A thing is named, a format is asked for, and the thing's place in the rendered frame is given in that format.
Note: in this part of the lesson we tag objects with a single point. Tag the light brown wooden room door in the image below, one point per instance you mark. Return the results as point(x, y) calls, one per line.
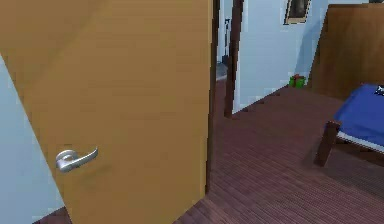
point(133, 83)

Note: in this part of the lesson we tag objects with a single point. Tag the green and red box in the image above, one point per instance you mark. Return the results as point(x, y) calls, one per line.
point(296, 81)

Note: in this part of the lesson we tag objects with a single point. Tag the brown wooden wardrobe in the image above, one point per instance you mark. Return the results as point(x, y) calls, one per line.
point(353, 46)

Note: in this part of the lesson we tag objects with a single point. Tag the small black and white object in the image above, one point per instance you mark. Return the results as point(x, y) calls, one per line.
point(379, 90)

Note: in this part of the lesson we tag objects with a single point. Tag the framed picture with pale frame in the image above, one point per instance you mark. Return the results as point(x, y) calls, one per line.
point(296, 10)

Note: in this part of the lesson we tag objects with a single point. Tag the blue bed with wooden frame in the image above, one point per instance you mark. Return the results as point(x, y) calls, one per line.
point(361, 116)

